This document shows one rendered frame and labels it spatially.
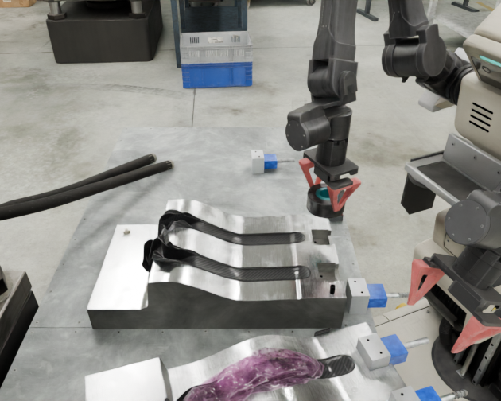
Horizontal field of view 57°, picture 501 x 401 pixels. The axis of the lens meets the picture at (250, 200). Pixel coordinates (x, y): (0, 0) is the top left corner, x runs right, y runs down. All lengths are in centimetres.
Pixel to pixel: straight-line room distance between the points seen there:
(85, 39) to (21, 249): 271
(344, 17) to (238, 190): 64
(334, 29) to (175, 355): 66
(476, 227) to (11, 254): 227
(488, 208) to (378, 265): 172
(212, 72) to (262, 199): 286
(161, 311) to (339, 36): 60
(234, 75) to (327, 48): 326
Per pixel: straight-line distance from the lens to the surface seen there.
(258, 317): 94
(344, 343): 89
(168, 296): 91
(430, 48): 100
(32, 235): 267
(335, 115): 85
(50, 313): 107
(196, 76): 409
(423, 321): 176
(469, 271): 71
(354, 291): 98
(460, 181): 103
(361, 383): 85
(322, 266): 98
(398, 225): 259
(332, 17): 86
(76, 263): 117
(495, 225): 64
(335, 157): 89
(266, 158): 140
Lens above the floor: 156
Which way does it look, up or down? 36 degrees down
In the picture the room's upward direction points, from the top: straight up
